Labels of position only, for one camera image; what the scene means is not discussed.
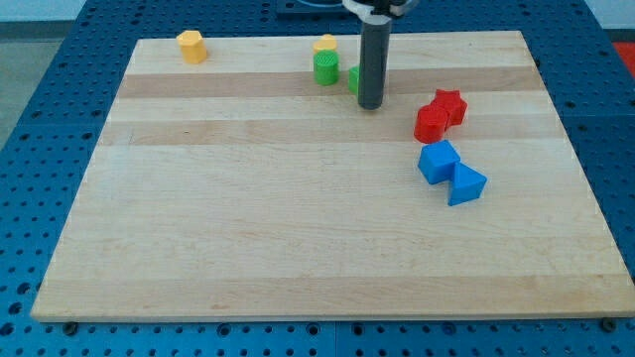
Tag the green cylinder block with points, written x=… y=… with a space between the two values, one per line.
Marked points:
x=326 y=67

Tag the wooden board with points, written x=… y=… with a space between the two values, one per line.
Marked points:
x=238 y=189

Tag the blue cube block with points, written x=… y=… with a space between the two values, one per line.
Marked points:
x=437 y=161

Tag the red cylinder block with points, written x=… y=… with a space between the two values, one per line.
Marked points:
x=430 y=124

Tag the yellow heart block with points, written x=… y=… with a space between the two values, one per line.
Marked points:
x=326 y=42

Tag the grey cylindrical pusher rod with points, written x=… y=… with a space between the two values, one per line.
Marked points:
x=374 y=48

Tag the yellow hexagon block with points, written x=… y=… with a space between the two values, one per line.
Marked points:
x=192 y=46

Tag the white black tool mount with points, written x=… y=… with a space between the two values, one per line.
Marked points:
x=380 y=9

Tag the red star block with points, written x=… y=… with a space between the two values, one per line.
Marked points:
x=452 y=103

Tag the blue triangle block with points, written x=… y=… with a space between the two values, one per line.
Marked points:
x=466 y=184

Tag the green block behind rod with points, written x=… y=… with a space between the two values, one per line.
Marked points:
x=353 y=79

